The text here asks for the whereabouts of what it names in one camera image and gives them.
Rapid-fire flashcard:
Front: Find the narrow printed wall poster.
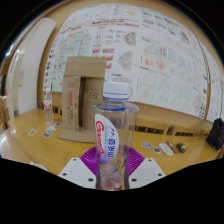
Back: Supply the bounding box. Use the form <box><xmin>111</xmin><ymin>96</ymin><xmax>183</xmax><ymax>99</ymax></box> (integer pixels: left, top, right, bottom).
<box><xmin>203</xmin><ymin>49</ymin><xmax>224</xmax><ymax>123</ymax></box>

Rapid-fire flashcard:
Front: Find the brown cardboard box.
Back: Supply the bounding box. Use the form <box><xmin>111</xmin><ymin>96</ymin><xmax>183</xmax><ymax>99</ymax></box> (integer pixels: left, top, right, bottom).
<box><xmin>57</xmin><ymin>55</ymin><xmax>108</xmax><ymax>144</ymax></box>

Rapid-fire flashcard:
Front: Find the small black object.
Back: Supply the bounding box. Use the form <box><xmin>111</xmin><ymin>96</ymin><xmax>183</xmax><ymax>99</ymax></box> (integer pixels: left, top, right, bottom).
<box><xmin>175</xmin><ymin>142</ymin><xmax>187</xmax><ymax>154</ymax></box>

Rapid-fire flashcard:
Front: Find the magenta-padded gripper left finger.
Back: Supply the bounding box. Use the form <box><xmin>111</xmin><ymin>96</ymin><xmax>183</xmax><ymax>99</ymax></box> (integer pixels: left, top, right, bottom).
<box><xmin>58</xmin><ymin>146</ymin><xmax>98</xmax><ymax>189</ymax></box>

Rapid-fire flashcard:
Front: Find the large printed wall poster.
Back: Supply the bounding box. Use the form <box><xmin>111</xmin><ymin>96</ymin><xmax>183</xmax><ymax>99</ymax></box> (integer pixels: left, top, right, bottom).
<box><xmin>43</xmin><ymin>3</ymin><xmax>211</xmax><ymax>118</ymax></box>

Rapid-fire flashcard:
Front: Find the dark pen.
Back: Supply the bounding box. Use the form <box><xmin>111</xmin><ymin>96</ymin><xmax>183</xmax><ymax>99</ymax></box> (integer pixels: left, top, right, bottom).
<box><xmin>166</xmin><ymin>140</ymin><xmax>178</xmax><ymax>154</ymax></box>

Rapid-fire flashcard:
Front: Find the small red-labelled plastic bottle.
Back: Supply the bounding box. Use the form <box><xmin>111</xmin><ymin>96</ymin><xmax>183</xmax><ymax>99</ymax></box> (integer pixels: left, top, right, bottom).
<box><xmin>43</xmin><ymin>88</ymin><xmax>55</xmax><ymax>125</ymax></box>

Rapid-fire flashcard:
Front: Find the white flat card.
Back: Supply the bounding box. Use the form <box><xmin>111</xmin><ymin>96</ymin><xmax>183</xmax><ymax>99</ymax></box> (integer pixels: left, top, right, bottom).
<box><xmin>158</xmin><ymin>142</ymin><xmax>175</xmax><ymax>157</ymax></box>

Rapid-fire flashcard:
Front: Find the clear plastic water bottle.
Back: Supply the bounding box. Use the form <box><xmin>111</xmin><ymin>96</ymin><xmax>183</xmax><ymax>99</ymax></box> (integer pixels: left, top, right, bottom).
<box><xmin>91</xmin><ymin>81</ymin><xmax>140</xmax><ymax>191</ymax></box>

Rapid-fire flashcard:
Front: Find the white floor air conditioner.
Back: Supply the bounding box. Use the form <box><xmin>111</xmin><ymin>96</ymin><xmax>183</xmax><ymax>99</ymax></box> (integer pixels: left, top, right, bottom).
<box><xmin>7</xmin><ymin>33</ymin><xmax>38</xmax><ymax>118</ymax></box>

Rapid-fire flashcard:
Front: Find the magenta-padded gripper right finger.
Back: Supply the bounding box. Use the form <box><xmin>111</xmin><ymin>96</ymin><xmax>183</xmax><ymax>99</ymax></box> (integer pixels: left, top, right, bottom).
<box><xmin>126</xmin><ymin>146</ymin><xmax>167</xmax><ymax>190</ymax></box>

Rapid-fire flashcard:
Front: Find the black bag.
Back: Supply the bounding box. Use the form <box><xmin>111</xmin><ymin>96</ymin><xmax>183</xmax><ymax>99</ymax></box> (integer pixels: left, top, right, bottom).
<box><xmin>205</xmin><ymin>117</ymin><xmax>224</xmax><ymax>151</ymax></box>

